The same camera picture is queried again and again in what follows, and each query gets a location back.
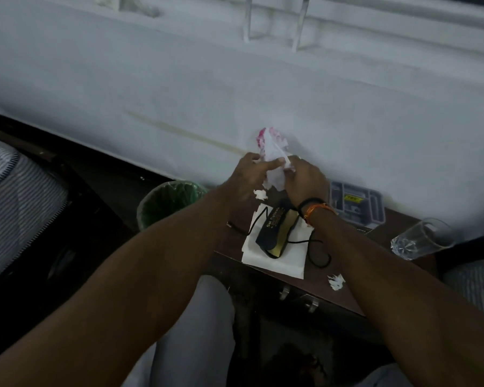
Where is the black and gold pouch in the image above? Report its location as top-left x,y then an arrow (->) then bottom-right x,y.
255,199 -> 300,259

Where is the black cord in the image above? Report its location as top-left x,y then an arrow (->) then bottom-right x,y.
226,206 -> 332,271

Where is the grey plastic compartment tray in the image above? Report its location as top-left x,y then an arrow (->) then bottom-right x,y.
329,181 -> 386,230

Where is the orange wrist thread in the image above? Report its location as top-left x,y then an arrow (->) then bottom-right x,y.
305,202 -> 338,226

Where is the white paper napkin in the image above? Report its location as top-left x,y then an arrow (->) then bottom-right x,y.
241,203 -> 309,280

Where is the person's right forearm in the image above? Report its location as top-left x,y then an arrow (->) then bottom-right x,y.
302,203 -> 484,387

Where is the grey patterned bed cover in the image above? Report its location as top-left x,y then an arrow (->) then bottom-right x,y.
442,257 -> 484,315

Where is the dark wooden bedside table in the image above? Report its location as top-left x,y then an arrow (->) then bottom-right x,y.
212,185 -> 439,343

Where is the black wrist thread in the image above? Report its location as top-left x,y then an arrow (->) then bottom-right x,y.
297,197 -> 326,216

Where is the person's grey trouser leg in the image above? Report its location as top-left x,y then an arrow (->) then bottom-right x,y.
121,275 -> 236,387

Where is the clear drinking glass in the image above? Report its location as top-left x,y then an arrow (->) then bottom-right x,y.
390,218 -> 457,261

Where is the green-lined waste bin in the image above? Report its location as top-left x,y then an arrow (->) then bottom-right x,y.
136,180 -> 209,232

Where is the person's left hand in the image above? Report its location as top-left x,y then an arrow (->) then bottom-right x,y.
223,152 -> 286,216

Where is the person's left forearm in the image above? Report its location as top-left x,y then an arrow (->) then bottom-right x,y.
0,188 -> 251,387

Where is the white pink-stained tissue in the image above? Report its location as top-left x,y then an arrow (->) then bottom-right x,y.
257,127 -> 296,191

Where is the person's right hand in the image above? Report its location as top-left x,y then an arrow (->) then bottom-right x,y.
282,156 -> 331,209

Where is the striped grey mattress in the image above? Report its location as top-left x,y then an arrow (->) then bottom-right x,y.
0,135 -> 69,290

